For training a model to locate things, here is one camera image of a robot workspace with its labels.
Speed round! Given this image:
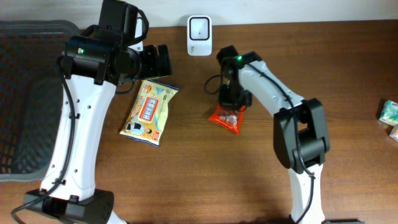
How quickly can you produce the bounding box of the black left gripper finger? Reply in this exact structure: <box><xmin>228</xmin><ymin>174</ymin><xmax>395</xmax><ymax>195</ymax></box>
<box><xmin>158</xmin><ymin>45</ymin><xmax>172</xmax><ymax>77</ymax></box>
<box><xmin>146</xmin><ymin>45</ymin><xmax>159</xmax><ymax>78</ymax></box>

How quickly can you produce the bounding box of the red snack bag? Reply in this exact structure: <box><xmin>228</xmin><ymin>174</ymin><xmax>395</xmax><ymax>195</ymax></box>
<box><xmin>208</xmin><ymin>105</ymin><xmax>246</xmax><ymax>134</ymax></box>

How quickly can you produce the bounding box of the yellow wet wipes pack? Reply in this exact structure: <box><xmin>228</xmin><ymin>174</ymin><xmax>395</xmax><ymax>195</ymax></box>
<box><xmin>119</xmin><ymin>80</ymin><xmax>178</xmax><ymax>147</ymax></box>

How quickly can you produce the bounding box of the teal tissue pack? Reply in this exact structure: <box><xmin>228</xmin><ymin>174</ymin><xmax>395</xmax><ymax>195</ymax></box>
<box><xmin>379</xmin><ymin>100</ymin><xmax>398</xmax><ymax>126</ymax></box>

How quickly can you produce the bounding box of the orange tissue pack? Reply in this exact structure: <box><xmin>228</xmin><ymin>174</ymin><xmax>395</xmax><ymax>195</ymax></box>
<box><xmin>389</xmin><ymin>125</ymin><xmax>398</xmax><ymax>141</ymax></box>

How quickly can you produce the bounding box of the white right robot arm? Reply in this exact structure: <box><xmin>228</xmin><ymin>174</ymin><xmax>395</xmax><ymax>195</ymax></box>
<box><xmin>216</xmin><ymin>45</ymin><xmax>330</xmax><ymax>223</ymax></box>

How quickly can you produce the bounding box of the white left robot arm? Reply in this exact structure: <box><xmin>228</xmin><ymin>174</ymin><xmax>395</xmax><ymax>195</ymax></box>
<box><xmin>23</xmin><ymin>1</ymin><xmax>172</xmax><ymax>223</ymax></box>

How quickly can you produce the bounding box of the white barcode scanner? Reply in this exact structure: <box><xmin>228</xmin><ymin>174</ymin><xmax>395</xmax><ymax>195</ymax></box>
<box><xmin>187</xmin><ymin>15</ymin><xmax>213</xmax><ymax>56</ymax></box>

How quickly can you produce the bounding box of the grey plastic basket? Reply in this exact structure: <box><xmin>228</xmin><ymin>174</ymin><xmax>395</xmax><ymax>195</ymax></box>
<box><xmin>1</xmin><ymin>21</ymin><xmax>80</xmax><ymax>182</ymax></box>

